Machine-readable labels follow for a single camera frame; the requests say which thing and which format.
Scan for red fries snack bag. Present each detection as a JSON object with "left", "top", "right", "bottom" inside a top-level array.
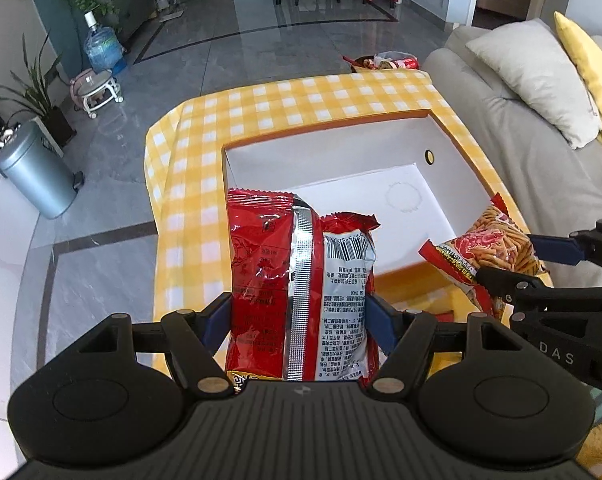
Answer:
[{"left": 419, "top": 193, "right": 545, "bottom": 320}]

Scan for red silver chip bag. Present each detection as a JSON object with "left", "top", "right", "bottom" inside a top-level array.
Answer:
[{"left": 226, "top": 188, "right": 379, "bottom": 384}]

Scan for grey sofa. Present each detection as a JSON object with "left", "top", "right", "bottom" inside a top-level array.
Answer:
[{"left": 422, "top": 16, "right": 602, "bottom": 291}]

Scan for orange cardboard box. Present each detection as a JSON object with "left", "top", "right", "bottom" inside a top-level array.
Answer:
[{"left": 224, "top": 113, "right": 502, "bottom": 310}]

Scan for yellow cushion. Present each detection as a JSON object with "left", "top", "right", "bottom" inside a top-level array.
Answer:
[{"left": 554, "top": 11, "right": 602, "bottom": 143}]

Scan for beige cushion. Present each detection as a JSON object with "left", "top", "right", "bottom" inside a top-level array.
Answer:
[{"left": 466, "top": 20, "right": 602, "bottom": 150}]

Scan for yellow checkered tablecloth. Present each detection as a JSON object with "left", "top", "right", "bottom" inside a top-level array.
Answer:
[{"left": 144, "top": 70, "right": 526, "bottom": 316}]

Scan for silver pedal trash can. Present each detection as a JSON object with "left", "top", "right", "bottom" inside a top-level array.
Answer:
[{"left": 0, "top": 122, "right": 85, "bottom": 219}]

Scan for snack basket behind table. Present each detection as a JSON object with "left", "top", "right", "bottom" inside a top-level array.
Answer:
[{"left": 342, "top": 51, "right": 420, "bottom": 73}]

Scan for white rolling stool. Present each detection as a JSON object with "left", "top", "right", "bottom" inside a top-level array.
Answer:
[{"left": 69, "top": 70, "right": 124, "bottom": 119}]

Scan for potted green plant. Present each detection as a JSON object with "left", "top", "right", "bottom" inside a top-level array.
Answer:
[{"left": 0, "top": 32, "right": 76, "bottom": 148}]

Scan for blue water jug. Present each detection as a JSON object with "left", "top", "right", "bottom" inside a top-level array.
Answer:
[{"left": 84, "top": 12, "right": 126, "bottom": 75}]

